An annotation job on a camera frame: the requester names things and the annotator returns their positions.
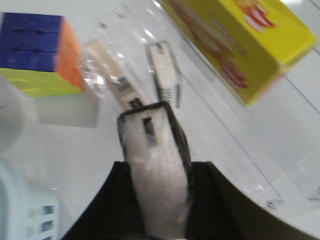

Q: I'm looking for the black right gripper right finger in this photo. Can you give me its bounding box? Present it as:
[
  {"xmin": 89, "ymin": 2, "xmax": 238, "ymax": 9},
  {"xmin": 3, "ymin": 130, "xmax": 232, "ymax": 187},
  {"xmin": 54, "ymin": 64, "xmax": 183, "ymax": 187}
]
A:
[{"xmin": 186, "ymin": 161, "xmax": 316, "ymax": 240}]

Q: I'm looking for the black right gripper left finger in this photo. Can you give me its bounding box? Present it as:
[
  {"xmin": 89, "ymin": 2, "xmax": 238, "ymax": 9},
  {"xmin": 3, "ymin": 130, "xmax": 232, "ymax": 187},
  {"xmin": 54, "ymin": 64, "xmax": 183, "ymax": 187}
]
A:
[{"xmin": 63, "ymin": 161, "xmax": 146, "ymax": 240}]

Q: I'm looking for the black white tissue pack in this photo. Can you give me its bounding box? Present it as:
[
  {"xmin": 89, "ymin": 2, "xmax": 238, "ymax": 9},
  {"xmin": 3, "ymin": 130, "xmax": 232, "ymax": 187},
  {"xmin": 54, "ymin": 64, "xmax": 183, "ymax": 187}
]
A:
[{"xmin": 117, "ymin": 102, "xmax": 193, "ymax": 240}]

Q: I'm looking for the light blue plastic basket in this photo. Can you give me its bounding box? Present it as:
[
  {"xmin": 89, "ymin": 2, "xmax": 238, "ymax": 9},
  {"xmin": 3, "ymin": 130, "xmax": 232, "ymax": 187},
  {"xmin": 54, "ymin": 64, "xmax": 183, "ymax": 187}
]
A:
[{"xmin": 0, "ymin": 157, "xmax": 60, "ymax": 240}]

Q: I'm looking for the wrapped biscuit stick pack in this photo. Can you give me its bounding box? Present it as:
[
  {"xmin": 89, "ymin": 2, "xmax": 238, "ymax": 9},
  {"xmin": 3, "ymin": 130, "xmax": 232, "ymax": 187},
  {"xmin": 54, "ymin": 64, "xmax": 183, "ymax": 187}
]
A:
[{"xmin": 83, "ymin": 39, "xmax": 145, "ymax": 110}]

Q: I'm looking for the small black white packet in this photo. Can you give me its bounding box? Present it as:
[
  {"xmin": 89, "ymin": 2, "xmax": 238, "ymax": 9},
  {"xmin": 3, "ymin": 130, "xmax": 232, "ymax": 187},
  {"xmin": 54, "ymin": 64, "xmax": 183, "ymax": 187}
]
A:
[{"xmin": 146, "ymin": 40, "xmax": 182, "ymax": 108}]

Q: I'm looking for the yellow nabati wafer box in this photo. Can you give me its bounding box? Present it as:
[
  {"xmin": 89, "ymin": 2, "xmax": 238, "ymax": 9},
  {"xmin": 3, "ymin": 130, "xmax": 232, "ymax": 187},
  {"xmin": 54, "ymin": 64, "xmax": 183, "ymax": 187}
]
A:
[{"xmin": 160, "ymin": 0, "xmax": 317, "ymax": 106}]

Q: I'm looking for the colourful puzzle cube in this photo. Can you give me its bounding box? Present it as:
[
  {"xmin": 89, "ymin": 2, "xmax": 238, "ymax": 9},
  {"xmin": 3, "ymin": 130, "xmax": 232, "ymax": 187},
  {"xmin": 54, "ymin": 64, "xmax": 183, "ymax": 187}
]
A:
[{"xmin": 0, "ymin": 12, "xmax": 84, "ymax": 98}]

